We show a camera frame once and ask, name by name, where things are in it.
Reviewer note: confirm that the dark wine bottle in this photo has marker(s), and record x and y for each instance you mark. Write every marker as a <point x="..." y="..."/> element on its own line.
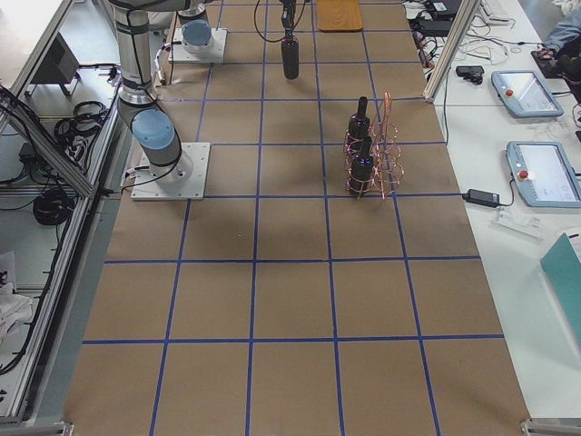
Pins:
<point x="358" y="126"/>
<point x="361" y="168"/>
<point x="290" y="55"/>

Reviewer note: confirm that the near teach pendant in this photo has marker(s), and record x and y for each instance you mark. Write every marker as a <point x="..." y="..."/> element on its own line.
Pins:
<point x="544" y="177"/>

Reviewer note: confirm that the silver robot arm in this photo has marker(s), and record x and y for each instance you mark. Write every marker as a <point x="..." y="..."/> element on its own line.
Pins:
<point x="195" y="27"/>
<point x="149" y="123"/>

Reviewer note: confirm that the teach pendant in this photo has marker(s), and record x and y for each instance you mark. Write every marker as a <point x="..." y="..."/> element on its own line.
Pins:
<point x="525" y="94"/>
<point x="544" y="177"/>

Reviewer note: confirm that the copper wire bottle basket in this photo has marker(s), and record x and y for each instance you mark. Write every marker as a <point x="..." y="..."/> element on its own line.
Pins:
<point x="387" y="171"/>

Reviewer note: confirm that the far teach pendant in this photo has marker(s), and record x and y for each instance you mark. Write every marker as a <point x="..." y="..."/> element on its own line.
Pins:
<point x="525" y="94"/>

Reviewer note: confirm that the teal folder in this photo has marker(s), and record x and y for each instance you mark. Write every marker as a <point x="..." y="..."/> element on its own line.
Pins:
<point x="561" y="265"/>

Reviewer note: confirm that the white cloth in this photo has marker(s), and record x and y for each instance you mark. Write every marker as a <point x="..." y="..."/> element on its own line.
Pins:
<point x="16" y="309"/>

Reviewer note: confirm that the wooden tray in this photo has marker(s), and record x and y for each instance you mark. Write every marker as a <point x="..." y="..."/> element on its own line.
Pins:
<point x="339" y="16"/>

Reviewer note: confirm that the aluminium frame post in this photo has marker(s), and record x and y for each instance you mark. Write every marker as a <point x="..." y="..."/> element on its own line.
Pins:
<point x="458" y="31"/>

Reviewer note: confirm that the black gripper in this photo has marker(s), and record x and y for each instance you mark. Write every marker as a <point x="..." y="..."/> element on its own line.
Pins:
<point x="286" y="17"/>

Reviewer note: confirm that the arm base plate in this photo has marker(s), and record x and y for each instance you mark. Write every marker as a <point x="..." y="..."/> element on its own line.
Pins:
<point x="211" y="53"/>
<point x="186" y="180"/>

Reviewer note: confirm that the black power adapter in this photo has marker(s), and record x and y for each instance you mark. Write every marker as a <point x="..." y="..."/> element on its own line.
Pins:
<point x="478" y="197"/>

